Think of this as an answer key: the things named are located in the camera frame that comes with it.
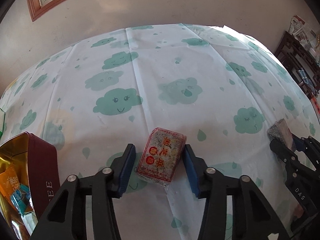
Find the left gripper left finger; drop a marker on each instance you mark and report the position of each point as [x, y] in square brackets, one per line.
[65, 215]

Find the papers on cabinet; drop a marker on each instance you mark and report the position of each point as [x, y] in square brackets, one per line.
[308, 38]

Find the teal small snack packet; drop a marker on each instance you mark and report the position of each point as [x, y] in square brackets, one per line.
[21, 199]

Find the green tissue pack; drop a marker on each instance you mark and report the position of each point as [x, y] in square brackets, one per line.
[2, 119]

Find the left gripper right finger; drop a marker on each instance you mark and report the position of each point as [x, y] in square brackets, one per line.
[253, 216]

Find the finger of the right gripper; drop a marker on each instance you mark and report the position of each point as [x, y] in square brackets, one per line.
[309, 146]
[282, 152]

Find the orange snack packet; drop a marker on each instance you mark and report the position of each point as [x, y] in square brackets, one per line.
[9, 182]

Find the gold red toffee tin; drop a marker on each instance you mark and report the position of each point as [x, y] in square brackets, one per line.
[35, 162]

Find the red label sesame cake pack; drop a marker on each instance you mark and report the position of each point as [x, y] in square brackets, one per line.
[161, 156]

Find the cloud pattern tablecloth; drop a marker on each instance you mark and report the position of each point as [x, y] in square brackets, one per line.
[220, 88]

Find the dark wooden side cabinet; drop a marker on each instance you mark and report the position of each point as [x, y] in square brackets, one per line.
[300, 64]

